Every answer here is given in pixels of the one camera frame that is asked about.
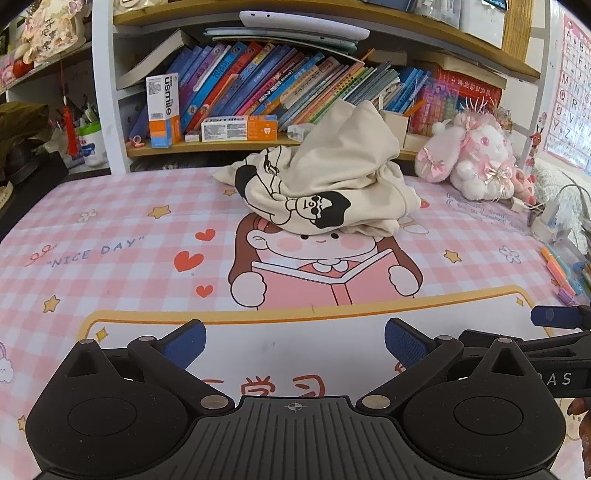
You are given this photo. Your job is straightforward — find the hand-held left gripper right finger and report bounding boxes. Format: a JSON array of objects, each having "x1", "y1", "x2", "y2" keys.
[{"x1": 358, "y1": 318, "x2": 537, "y2": 414}]

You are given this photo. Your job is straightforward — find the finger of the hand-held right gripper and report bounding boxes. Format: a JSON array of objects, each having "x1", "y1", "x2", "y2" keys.
[
  {"x1": 461, "y1": 329, "x2": 591, "y2": 361},
  {"x1": 530, "y1": 305, "x2": 591, "y2": 330}
]

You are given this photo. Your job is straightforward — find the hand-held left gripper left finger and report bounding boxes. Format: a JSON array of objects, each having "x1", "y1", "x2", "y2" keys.
[{"x1": 59, "y1": 318, "x2": 235, "y2": 414}]

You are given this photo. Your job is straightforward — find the cream printed t-shirt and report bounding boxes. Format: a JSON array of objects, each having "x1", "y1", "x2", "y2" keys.
[{"x1": 211, "y1": 99, "x2": 422, "y2": 240}]

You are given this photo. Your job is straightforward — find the person's right hand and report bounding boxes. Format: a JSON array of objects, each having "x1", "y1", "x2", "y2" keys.
[{"x1": 567, "y1": 397, "x2": 591, "y2": 468}]

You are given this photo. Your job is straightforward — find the pastel highlighter pens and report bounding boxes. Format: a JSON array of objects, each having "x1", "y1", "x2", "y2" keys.
[{"x1": 540, "y1": 244, "x2": 591, "y2": 306}]

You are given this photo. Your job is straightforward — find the white power adapter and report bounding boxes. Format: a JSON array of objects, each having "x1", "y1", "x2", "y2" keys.
[{"x1": 529, "y1": 198, "x2": 563, "y2": 242}]

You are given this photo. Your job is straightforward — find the pink checkered cartoon desk mat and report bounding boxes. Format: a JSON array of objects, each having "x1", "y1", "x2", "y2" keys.
[{"x1": 0, "y1": 164, "x2": 583, "y2": 480}]

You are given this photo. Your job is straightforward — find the pink white plush bunny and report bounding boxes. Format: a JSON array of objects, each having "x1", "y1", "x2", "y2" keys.
[{"x1": 414, "y1": 110, "x2": 539, "y2": 207}]

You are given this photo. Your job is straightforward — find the white and wooden bookshelf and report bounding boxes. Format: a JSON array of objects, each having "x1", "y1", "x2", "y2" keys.
[{"x1": 0, "y1": 0, "x2": 555, "y2": 175}]

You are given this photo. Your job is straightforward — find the pale wooden pen holder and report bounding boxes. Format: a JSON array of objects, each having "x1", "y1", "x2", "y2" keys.
[{"x1": 381, "y1": 110, "x2": 410, "y2": 148}]

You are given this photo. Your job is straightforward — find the white pen cup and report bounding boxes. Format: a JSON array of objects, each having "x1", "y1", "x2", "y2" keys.
[{"x1": 75, "y1": 121, "x2": 110, "y2": 168}]

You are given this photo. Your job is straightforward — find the black bag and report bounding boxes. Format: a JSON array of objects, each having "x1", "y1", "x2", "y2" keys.
[{"x1": 0, "y1": 147, "x2": 70, "y2": 234}]

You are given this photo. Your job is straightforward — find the long white orange box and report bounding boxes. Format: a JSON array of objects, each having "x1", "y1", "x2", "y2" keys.
[{"x1": 201, "y1": 114, "x2": 279, "y2": 142}]

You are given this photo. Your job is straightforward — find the tall white orange box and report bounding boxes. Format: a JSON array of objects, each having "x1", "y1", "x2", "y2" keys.
[{"x1": 146, "y1": 73, "x2": 182, "y2": 148}]

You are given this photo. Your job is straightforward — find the red tassel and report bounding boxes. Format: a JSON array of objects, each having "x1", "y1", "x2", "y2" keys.
[{"x1": 60, "y1": 60, "x2": 82, "y2": 158}]

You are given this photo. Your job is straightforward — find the row of colourful books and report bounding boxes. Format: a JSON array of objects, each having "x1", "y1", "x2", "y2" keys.
[{"x1": 116, "y1": 28, "x2": 509, "y2": 139}]

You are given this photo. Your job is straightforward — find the woven bamboo panel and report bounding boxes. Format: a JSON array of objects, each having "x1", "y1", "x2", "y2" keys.
[{"x1": 502, "y1": 0, "x2": 533, "y2": 62}]

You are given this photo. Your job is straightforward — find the white storage box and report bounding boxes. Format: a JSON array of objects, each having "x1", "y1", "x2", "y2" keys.
[{"x1": 459, "y1": 0, "x2": 505, "y2": 48}]

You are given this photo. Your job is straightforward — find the white tablet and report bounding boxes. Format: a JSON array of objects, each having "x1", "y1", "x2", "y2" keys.
[{"x1": 239, "y1": 10, "x2": 370, "y2": 43}]

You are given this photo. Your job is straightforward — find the floral cream pouch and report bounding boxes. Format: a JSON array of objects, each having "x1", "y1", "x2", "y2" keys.
[{"x1": 23, "y1": 0, "x2": 89, "y2": 64}]

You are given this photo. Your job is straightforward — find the cream quilted handbag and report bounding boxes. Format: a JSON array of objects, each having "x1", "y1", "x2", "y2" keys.
[{"x1": 113, "y1": 0, "x2": 156, "y2": 14}]

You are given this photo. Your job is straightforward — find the alphabet wall poster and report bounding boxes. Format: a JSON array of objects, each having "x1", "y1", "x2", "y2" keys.
[{"x1": 542, "y1": 13, "x2": 591, "y2": 169}]

